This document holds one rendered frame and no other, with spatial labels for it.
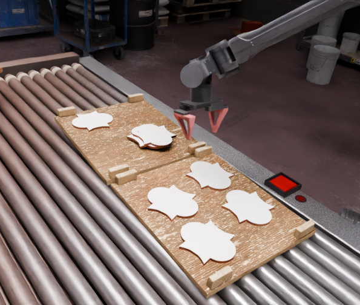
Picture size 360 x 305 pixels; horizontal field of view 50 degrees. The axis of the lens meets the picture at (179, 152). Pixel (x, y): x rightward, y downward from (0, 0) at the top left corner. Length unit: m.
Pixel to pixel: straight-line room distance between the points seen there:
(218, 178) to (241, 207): 0.13
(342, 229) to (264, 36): 0.52
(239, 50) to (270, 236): 0.45
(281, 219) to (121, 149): 0.51
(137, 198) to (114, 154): 0.22
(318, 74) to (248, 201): 3.70
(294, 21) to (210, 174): 0.46
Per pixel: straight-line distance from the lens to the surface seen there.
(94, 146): 1.21
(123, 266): 0.87
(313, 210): 1.12
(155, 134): 1.23
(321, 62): 4.61
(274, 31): 0.92
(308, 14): 0.89
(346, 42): 5.58
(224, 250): 0.89
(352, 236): 1.09
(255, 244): 0.94
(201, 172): 1.10
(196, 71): 0.93
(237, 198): 1.03
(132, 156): 1.16
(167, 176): 1.09
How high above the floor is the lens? 1.58
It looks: 33 degrees down
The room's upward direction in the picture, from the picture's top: 6 degrees clockwise
